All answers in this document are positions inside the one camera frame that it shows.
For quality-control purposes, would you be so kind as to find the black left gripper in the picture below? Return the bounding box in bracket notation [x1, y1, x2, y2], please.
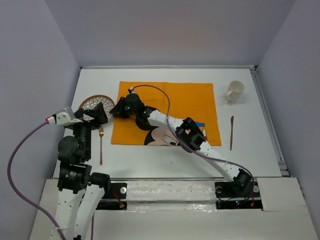
[70, 101, 108, 159]

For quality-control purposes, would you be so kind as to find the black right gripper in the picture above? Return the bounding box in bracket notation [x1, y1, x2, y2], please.
[109, 97, 138, 119]

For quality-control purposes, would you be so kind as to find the patterned ceramic plate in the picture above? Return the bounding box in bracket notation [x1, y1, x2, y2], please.
[79, 94, 115, 121]

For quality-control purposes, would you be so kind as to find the orange cartoon cloth placemat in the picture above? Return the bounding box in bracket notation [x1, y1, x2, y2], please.
[111, 81, 222, 146]

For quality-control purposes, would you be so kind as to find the white ceramic mug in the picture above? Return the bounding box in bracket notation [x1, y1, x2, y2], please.
[226, 80, 245, 103]

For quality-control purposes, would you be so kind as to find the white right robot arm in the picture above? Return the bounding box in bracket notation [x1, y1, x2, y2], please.
[110, 93, 254, 198]

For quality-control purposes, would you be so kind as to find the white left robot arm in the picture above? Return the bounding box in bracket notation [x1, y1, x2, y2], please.
[46, 102, 111, 240]

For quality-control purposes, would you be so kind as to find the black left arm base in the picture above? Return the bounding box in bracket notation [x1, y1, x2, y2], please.
[96, 181, 128, 211]

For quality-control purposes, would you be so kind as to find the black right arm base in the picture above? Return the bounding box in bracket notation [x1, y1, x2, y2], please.
[214, 180, 263, 210]

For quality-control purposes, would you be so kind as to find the copper fork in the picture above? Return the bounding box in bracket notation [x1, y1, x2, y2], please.
[98, 125, 104, 166]

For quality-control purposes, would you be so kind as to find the copper knife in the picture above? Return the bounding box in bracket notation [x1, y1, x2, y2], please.
[229, 115, 235, 151]

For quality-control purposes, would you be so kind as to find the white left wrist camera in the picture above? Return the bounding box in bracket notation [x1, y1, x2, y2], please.
[45, 107, 83, 127]

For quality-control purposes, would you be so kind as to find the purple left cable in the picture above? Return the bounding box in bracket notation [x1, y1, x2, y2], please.
[6, 119, 97, 240]

